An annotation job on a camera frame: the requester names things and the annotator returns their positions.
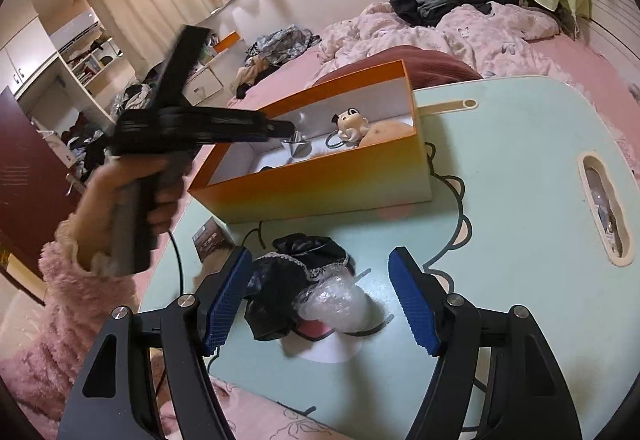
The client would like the white desk with drawers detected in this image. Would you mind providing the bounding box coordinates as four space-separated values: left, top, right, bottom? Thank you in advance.
180 32 241 105

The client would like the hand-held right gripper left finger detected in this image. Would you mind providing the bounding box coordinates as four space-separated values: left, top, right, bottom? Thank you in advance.
57 246 253 440

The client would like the clear plastic bag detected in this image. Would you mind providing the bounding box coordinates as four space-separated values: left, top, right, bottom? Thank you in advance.
295 275 373 336

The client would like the metal cup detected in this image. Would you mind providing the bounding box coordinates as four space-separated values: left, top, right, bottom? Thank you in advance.
277 131 312 163

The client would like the small brown box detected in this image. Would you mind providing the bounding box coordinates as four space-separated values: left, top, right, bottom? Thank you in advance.
192 216 233 263

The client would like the dark red wardrobe door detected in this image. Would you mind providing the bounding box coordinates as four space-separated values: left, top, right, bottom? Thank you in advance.
0 87 83 305

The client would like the orange cardboard box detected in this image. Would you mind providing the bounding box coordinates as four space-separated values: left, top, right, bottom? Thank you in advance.
187 60 433 225

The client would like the crumpled pink comforter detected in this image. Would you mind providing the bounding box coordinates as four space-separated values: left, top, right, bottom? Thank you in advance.
317 2 561 80

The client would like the small orange box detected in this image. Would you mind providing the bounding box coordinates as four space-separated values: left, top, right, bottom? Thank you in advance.
214 30 242 54

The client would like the person's left hand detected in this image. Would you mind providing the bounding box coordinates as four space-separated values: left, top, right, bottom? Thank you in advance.
75 155 188 253

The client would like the person's left forearm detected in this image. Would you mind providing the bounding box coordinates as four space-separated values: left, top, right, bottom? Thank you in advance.
0 215 166 440

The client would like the black braided cable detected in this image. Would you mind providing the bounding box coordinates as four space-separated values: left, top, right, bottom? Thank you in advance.
152 227 188 416

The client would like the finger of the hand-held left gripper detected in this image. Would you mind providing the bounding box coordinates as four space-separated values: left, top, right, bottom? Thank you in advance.
262 117 297 141

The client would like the black lace cloth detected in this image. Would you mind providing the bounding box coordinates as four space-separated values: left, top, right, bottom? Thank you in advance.
244 233 357 342

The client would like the white figurine keychain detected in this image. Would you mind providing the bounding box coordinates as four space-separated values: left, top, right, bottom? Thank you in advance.
324 107 373 153

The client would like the patterned clothes pile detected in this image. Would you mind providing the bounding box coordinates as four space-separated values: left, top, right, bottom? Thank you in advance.
235 27 321 100

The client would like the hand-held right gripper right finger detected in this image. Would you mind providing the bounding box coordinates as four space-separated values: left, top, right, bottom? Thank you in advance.
387 246 583 440

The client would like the white bookshelf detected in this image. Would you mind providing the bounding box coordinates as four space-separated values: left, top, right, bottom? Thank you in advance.
50 20 136 131

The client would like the mixed clothes heap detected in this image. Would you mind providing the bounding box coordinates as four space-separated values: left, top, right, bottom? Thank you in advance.
107 80 153 118

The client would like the white wall cabinet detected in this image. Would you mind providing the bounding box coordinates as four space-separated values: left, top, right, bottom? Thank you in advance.
0 17 56 100

